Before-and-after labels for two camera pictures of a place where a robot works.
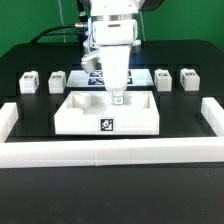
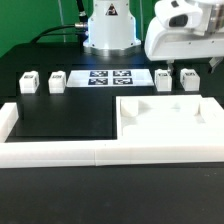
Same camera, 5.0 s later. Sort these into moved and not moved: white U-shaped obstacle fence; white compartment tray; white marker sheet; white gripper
Moved: white gripper; white compartment tray
Not moved: white U-shaped obstacle fence; white marker sheet
